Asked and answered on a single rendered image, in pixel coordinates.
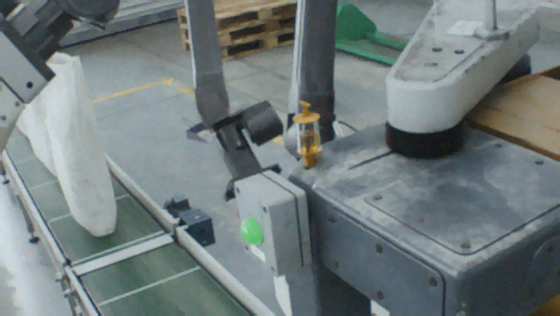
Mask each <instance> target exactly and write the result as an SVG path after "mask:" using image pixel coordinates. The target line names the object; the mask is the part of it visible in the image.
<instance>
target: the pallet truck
mask: <svg viewBox="0 0 560 316"><path fill-rule="evenodd" d="M337 5H338V14H337V28H336V41H335V48H339V49H343V50H346V51H350V52H353V53H356V54H359V55H363V56H366V57H370V58H373V59H376V60H380V61H384V62H387V63H391V64H393V65H394V64H395V63H396V61H397V60H398V58H399V57H400V55H401V53H399V52H395V51H391V50H387V49H384V48H380V47H376V46H372V45H369V44H365V43H361V42H358V41H357V40H361V39H367V40H370V41H373V42H377V43H381V44H385V45H389V46H393V47H396V48H399V49H405V48H406V46H407V45H408V42H409V41H410V40H411V39H407V38H403V37H399V36H394V35H390V34H386V33H383V32H380V31H377V27H376V24H375V23H374V22H373V21H372V20H371V19H370V18H369V17H368V16H366V15H364V14H363V13H362V12H361V11H360V10H359V9H358V8H356V7H355V6H354V4H353V3H349V2H343V1H339V2H337Z"/></svg>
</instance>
